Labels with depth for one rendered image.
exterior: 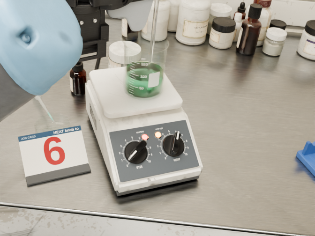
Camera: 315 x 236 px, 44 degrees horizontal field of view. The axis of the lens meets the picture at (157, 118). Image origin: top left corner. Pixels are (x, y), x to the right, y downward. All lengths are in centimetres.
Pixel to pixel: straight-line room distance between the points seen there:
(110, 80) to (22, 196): 21
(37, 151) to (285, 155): 39
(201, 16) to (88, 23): 48
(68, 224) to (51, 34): 32
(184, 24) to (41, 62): 68
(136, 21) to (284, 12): 63
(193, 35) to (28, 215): 56
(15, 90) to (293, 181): 46
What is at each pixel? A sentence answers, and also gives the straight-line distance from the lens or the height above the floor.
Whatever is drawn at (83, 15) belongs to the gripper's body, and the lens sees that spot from 44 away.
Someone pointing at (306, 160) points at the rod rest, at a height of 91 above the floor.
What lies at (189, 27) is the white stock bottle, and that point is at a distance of 91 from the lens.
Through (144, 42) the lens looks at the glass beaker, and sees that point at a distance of 59.
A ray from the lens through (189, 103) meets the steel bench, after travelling 73.
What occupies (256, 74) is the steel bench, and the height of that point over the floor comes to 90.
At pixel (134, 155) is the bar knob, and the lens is 52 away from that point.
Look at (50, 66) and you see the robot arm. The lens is 25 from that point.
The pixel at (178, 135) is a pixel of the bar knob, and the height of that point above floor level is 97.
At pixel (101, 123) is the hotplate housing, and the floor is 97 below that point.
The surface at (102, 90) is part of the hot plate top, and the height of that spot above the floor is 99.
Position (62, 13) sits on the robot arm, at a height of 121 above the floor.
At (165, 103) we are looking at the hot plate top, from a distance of 57.
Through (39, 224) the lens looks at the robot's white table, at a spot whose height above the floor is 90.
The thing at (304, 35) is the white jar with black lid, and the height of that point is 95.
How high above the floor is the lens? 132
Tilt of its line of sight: 38 degrees down
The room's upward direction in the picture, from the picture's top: 6 degrees clockwise
